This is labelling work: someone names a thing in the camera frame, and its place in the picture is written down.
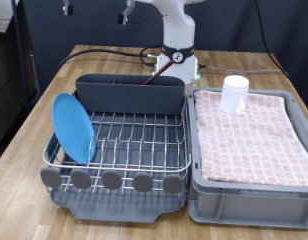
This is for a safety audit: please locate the grey plastic crate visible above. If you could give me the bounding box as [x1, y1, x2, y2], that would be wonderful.
[186, 86, 308, 230]

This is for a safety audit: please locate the thick black cable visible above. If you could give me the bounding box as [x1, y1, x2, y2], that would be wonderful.
[57, 49, 148, 70]

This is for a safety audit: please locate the blue plate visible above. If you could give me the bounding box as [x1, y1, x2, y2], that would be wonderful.
[51, 92, 97, 165]

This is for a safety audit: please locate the pink checked cloth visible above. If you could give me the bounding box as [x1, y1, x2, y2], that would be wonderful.
[193, 89, 308, 188]

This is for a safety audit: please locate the dark cabinet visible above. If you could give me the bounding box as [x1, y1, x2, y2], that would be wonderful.
[0, 31, 42, 161]

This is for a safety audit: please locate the grey cable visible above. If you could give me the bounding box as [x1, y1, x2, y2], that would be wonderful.
[197, 64, 286, 74]

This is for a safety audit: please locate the grey shelf board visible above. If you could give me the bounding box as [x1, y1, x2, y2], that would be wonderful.
[0, 0, 20, 34]

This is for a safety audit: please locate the black cable loop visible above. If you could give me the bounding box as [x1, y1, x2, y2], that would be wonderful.
[139, 45, 163, 67]

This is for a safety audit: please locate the brown wooden spoon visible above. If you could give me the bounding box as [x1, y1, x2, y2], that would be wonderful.
[142, 59, 175, 86]

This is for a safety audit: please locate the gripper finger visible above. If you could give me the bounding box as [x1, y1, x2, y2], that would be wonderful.
[61, 0, 75, 16]
[118, 0, 136, 25]

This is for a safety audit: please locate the black curtain backdrop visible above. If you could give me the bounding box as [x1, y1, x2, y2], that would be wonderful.
[22, 0, 308, 116]

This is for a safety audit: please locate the dark grey cutlery holder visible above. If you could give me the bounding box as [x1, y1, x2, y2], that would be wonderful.
[74, 73, 187, 116]

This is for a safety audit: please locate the white mug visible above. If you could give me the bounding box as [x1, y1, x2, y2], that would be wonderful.
[219, 75, 250, 116]

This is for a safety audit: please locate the grey dish drying rack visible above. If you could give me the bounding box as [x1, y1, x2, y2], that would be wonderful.
[43, 89, 192, 224]

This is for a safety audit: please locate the steel wire dish rack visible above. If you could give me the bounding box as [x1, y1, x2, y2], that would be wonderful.
[39, 89, 192, 196]

